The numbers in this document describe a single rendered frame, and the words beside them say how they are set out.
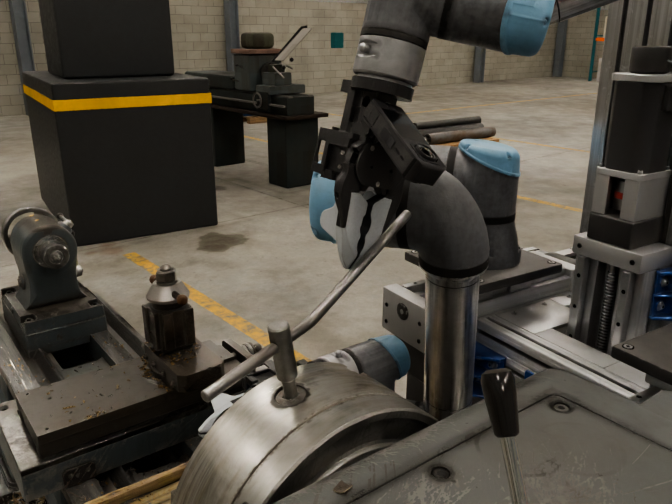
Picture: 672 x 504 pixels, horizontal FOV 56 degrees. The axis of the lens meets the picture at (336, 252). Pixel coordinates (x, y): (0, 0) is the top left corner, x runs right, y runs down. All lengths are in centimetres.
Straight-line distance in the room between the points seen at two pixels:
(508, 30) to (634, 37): 54
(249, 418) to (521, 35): 48
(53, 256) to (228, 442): 107
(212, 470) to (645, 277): 78
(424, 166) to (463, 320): 33
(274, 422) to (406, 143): 31
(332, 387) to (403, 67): 35
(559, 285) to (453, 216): 64
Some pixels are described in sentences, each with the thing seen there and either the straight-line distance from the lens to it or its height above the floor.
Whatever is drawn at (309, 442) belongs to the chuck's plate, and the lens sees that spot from 62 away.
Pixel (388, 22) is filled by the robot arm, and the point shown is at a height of 160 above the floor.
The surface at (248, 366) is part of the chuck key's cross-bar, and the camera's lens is 61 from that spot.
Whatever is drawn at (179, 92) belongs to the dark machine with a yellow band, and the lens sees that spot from 539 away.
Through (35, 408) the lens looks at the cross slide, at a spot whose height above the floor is 97.
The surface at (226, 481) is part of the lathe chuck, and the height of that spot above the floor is 118.
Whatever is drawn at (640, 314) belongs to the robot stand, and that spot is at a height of 114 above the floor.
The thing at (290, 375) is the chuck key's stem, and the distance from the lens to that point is 65.
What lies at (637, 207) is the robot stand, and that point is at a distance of 114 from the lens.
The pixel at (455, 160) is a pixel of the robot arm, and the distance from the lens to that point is 124.
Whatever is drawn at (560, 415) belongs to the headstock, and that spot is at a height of 126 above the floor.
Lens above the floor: 159
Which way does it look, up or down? 19 degrees down
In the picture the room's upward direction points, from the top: straight up
